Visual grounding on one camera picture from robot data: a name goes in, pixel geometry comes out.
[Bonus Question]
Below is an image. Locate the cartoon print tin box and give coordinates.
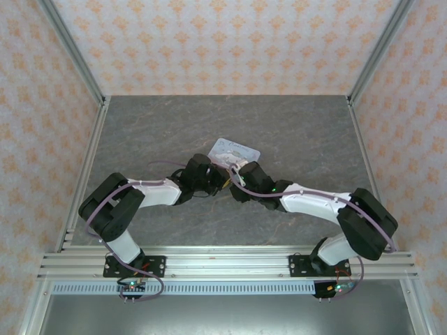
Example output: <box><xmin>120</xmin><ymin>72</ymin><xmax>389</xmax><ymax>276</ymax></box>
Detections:
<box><xmin>206</xmin><ymin>137</ymin><xmax>262</xmax><ymax>168</ymax></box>

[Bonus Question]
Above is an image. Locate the grey metal sheet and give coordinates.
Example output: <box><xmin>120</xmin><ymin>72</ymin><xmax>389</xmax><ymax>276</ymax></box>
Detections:
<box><xmin>38</xmin><ymin>295</ymin><xmax>416</xmax><ymax>335</ymax></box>

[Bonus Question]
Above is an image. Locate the small circuit board with LEDs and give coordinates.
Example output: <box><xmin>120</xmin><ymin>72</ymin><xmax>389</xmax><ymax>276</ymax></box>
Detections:
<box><xmin>117</xmin><ymin>277</ymin><xmax>147</xmax><ymax>303</ymax></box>
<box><xmin>314</xmin><ymin>278</ymin><xmax>357</xmax><ymax>303</ymax></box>

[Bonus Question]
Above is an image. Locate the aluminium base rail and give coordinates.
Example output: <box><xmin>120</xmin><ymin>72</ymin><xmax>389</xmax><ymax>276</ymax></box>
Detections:
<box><xmin>36</xmin><ymin>245</ymin><xmax>418</xmax><ymax>280</ymax></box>

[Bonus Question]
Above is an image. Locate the slotted grey cable duct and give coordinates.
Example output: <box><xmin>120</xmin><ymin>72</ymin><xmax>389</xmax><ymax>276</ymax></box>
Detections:
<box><xmin>52</xmin><ymin>281</ymin><xmax>318</xmax><ymax>297</ymax></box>

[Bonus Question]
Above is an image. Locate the aluminium table side rail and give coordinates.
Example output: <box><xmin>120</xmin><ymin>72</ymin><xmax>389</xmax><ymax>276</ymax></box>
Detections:
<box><xmin>55</xmin><ymin>97</ymin><xmax>112</xmax><ymax>252</ymax></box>
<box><xmin>347</xmin><ymin>97</ymin><xmax>397</xmax><ymax>251</ymax></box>

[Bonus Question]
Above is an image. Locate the aluminium frame post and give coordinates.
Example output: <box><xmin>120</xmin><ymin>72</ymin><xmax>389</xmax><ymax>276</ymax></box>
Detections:
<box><xmin>36</xmin><ymin>0</ymin><xmax>108</xmax><ymax>105</ymax></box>
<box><xmin>347</xmin><ymin>0</ymin><xmax>416</xmax><ymax>105</ymax></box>

